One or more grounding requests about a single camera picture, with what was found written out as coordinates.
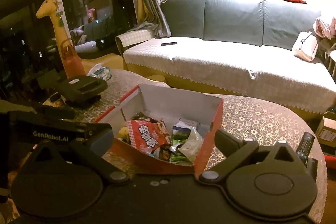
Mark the orange water bottle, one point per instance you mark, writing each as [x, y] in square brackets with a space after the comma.
[72, 61]

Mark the black phone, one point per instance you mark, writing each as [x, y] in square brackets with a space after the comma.
[169, 43]

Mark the white armrest cover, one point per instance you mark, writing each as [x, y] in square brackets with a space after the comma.
[134, 39]

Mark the green snack packet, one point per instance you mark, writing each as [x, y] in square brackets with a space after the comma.
[179, 158]

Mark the wide black remote control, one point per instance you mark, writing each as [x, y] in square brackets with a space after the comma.
[304, 148]

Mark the patterned tablecloth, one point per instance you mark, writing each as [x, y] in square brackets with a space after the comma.
[249, 119]

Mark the white blue tissue pack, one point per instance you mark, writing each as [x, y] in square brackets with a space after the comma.
[99, 72]

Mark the small cardboard box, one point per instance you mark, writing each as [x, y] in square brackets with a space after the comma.
[326, 129]

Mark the green sofa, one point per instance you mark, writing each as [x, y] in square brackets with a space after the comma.
[231, 19]

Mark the cloth draped chair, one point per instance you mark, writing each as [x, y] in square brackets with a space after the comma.
[329, 56]

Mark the slim black remote control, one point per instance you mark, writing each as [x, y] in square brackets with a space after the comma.
[311, 169]

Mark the pink jacket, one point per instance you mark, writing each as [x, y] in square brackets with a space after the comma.
[325, 28]

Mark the white handbag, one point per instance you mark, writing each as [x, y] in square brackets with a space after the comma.
[305, 47]

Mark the white snack packet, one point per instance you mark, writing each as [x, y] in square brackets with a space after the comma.
[193, 146]

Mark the red cardboard box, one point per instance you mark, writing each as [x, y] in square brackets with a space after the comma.
[181, 103]

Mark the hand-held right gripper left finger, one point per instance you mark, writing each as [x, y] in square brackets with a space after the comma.
[101, 139]

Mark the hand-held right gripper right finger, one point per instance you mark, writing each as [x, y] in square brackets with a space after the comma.
[223, 140]

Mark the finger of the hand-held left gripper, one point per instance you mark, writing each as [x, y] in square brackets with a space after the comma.
[92, 129]
[56, 112]

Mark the black tabletop appliance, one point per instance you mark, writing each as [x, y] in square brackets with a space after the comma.
[81, 88]

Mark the yellow giraffe plush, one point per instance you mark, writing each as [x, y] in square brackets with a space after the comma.
[56, 22]

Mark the black snack packet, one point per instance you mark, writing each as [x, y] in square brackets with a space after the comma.
[144, 117]

